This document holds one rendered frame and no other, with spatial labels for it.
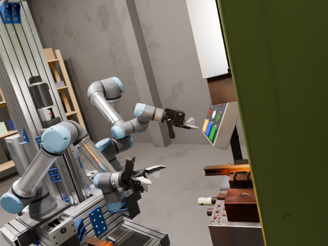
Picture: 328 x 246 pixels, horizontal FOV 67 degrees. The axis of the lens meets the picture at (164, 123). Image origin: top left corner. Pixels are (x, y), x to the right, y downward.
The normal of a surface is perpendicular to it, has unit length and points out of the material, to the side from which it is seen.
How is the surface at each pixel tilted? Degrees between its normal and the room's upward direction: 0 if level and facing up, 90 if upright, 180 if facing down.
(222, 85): 90
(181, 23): 90
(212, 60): 90
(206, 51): 90
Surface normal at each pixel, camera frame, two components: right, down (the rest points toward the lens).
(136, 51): -0.64, 0.32
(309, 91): -0.37, 0.29
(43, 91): 0.72, -0.04
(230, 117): 0.04, 0.21
